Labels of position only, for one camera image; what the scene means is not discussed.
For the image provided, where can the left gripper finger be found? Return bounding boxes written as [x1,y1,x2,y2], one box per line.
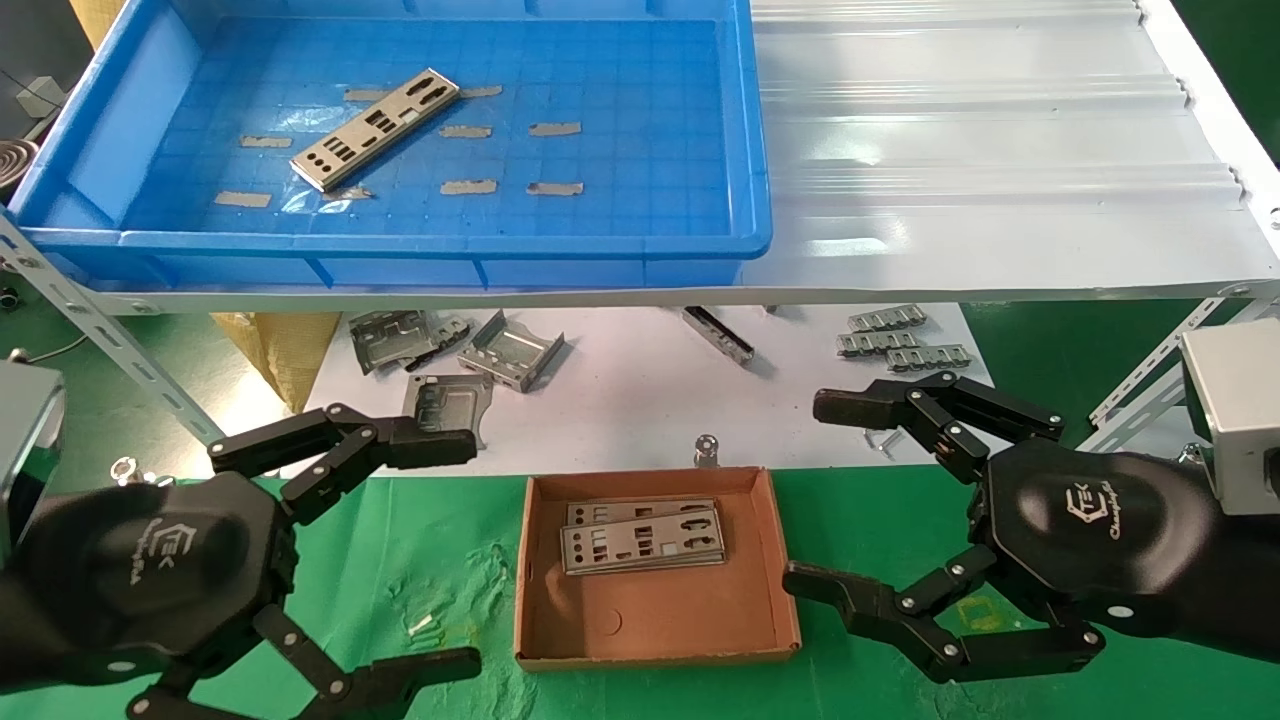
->
[207,403,478,526]

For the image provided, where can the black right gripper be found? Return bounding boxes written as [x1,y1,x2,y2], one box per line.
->
[781,371,1280,687]

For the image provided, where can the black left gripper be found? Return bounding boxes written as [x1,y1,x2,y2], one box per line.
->
[0,470,482,720]

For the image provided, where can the silver metal IO shield plate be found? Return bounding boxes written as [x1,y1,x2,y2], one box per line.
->
[289,67,462,194]
[560,507,727,577]
[566,497,717,529]

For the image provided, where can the brown cardboard box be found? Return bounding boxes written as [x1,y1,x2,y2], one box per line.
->
[514,466,803,671]

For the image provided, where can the blue plastic tray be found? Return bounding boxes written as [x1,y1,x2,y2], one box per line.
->
[8,0,773,291]

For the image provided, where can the small white box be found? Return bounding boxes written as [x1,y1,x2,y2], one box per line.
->
[15,75,69,116]

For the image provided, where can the flat stamped gray metal plate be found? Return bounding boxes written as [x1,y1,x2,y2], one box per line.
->
[402,373,495,451]

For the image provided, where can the green table cloth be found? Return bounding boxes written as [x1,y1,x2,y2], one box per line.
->
[0,470,1280,720]

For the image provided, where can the silver connector strip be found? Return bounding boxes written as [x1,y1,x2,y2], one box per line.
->
[848,304,928,333]
[836,331,921,358]
[886,344,975,373]

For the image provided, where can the yellow woven bag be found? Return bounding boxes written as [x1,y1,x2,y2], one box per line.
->
[210,312,343,413]

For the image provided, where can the long narrow metal bar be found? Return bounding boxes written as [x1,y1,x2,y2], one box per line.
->
[682,305,755,367]

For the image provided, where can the white sheet under shelf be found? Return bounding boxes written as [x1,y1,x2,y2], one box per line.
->
[280,305,997,479]

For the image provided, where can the slotted steel shelf brace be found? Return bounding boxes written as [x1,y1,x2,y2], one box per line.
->
[1076,380,1196,456]
[0,215,229,443]
[1088,296,1280,426]

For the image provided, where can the white corrugated shelf panel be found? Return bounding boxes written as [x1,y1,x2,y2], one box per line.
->
[90,0,1280,317]

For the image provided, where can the coiled metal tube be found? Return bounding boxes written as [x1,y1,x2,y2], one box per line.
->
[0,138,41,186]

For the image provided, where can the bent gray metal bracket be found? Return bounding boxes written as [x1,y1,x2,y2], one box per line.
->
[348,310,446,377]

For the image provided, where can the open gray metal bracket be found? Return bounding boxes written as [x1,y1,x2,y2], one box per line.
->
[457,309,567,394]

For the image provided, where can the thin white cable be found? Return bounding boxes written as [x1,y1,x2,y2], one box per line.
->
[5,335,89,363]

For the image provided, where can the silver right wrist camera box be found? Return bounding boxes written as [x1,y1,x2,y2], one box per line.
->
[1178,318,1280,518]

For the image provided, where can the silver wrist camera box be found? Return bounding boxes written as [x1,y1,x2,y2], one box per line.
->
[1178,318,1280,518]
[0,360,66,559]

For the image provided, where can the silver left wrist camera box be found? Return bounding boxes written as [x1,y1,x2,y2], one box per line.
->
[0,360,66,559]

